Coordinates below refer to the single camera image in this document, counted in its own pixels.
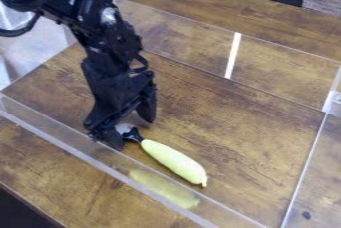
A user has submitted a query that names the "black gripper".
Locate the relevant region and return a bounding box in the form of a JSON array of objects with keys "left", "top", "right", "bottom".
[{"left": 79, "top": 58, "right": 159, "bottom": 152}]

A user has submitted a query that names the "green handled metal spoon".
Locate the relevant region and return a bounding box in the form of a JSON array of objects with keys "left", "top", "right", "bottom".
[{"left": 115, "top": 123, "right": 208, "bottom": 187}]

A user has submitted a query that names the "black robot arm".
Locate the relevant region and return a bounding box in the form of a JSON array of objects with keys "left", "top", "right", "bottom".
[{"left": 0, "top": 0, "right": 157, "bottom": 150}]

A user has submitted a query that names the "black cable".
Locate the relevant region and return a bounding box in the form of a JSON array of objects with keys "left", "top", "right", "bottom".
[{"left": 0, "top": 12, "right": 150, "bottom": 75}]

